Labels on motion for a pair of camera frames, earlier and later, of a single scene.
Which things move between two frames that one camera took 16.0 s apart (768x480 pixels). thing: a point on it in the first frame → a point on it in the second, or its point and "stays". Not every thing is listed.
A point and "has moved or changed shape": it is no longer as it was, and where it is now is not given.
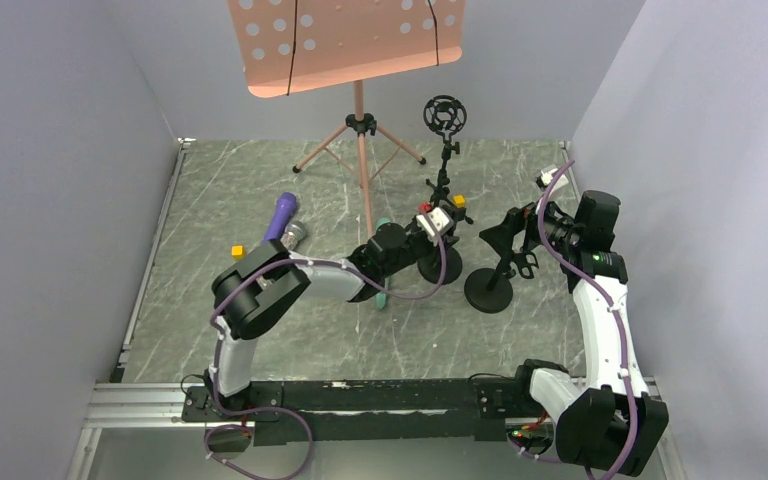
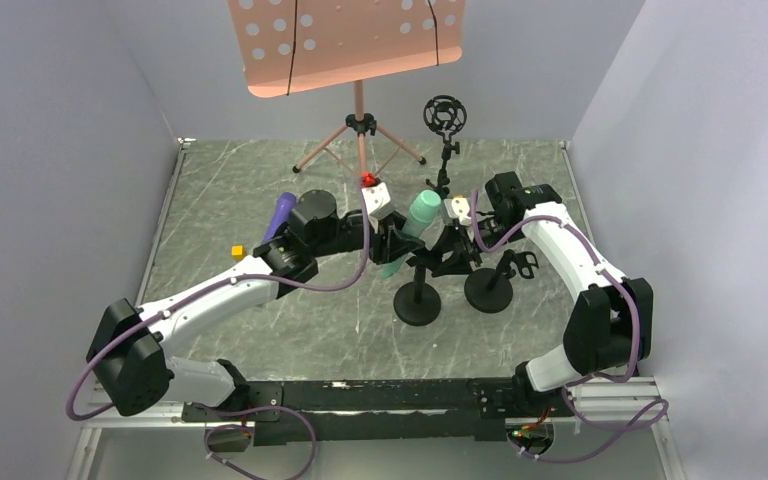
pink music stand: x=300 y=46 stays
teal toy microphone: x=382 y=300 → x=421 y=210
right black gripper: x=526 y=230 → x=459 y=244
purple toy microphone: x=282 y=215 stays
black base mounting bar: x=464 y=409 stays
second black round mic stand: x=489 y=290 stays
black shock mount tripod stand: x=445 y=114 stays
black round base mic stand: x=432 y=267 has moved or changed shape
